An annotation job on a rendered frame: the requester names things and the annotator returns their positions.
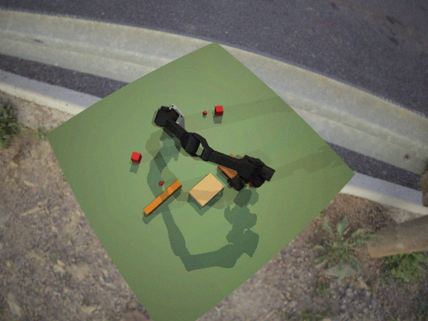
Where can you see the orange flat bar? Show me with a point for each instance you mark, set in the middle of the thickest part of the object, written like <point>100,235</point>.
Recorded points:
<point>162,198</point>

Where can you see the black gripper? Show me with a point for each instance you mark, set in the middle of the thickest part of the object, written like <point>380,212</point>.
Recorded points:
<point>237,182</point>

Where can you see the tan square block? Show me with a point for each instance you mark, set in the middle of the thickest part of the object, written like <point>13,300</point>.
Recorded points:
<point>206,190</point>

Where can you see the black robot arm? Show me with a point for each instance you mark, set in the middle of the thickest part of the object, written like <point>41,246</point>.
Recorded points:
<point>247,167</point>

